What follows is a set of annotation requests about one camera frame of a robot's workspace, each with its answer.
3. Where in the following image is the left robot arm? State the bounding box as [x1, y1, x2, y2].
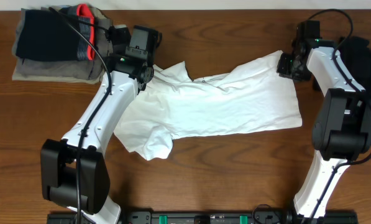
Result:
[40, 26, 162, 223]

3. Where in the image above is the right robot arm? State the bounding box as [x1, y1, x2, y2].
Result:
[277, 19, 371, 223]

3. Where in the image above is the folded grey garment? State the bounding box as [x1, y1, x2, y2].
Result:
[11, 4, 117, 82]

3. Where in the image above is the crumpled black garment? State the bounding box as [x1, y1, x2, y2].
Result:
[312, 35, 371, 103]

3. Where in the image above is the folded black garment red band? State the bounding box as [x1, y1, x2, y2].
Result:
[13, 4, 96, 62]

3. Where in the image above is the white t-shirt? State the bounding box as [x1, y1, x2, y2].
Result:
[114, 50, 303, 161]

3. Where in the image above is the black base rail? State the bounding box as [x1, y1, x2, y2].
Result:
[47, 208, 359, 224]

